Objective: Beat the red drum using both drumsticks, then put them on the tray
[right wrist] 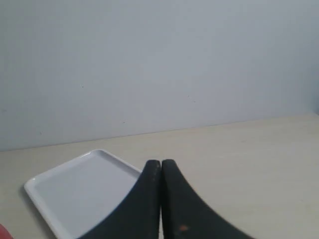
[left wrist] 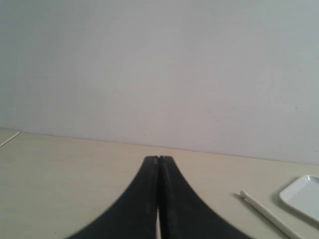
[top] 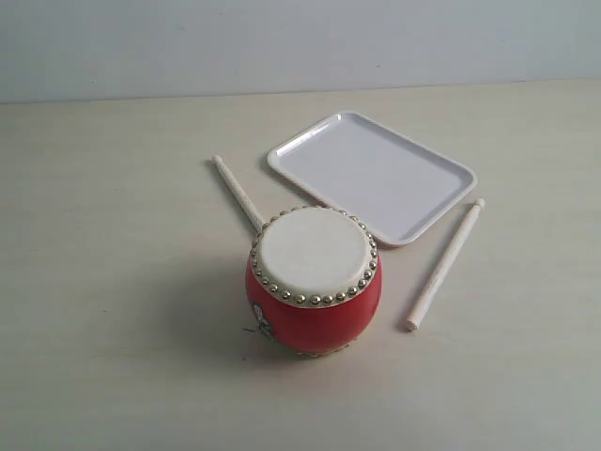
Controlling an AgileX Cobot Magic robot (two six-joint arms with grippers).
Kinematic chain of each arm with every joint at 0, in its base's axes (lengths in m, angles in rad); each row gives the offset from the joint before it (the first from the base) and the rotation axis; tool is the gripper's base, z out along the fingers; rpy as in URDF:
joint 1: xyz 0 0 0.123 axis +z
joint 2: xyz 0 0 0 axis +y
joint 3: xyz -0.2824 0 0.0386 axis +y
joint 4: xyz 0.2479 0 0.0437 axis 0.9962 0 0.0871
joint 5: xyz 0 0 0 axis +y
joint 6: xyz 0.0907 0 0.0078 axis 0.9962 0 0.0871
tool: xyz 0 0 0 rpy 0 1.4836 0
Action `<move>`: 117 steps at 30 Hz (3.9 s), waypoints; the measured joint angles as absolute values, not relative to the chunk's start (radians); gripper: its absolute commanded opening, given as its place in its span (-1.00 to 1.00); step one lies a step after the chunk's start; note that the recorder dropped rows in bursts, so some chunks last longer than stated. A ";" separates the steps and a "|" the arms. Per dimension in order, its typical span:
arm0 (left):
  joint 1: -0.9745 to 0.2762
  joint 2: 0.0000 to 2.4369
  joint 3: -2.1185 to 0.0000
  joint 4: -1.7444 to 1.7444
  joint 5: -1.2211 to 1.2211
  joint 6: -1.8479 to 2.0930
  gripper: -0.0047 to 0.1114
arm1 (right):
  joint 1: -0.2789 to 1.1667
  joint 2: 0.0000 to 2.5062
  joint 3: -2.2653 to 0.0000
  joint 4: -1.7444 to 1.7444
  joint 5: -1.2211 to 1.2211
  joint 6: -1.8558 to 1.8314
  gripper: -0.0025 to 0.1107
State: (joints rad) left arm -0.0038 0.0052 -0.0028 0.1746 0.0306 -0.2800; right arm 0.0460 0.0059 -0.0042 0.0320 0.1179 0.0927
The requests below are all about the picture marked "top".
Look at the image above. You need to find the wooden drumstick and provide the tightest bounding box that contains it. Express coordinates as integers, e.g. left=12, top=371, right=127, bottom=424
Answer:
left=405, top=197, right=485, bottom=332
left=212, top=155, right=265, bottom=234

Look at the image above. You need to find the red small drum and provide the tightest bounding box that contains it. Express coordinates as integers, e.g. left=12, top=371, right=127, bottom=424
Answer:
left=245, top=206, right=383, bottom=355

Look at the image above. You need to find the white rectangular tray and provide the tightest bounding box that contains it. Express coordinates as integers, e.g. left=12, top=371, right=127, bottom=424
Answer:
left=267, top=111, right=478, bottom=247

